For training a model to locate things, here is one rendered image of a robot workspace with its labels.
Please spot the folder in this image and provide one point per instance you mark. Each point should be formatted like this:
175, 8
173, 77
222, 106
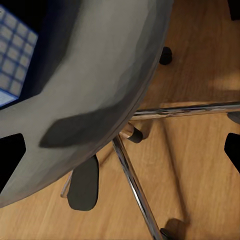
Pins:
20, 24

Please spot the swivel chair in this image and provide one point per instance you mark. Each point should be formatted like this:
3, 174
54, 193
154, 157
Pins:
91, 67

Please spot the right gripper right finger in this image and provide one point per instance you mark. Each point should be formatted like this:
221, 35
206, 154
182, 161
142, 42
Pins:
232, 149

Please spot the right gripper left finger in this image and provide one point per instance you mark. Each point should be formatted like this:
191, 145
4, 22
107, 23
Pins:
12, 149

